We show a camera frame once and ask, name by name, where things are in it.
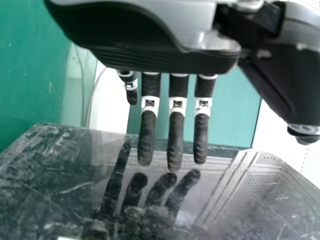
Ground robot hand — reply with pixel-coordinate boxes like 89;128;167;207
44;0;320;173

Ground white cable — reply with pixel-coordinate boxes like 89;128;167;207
72;46;109;127

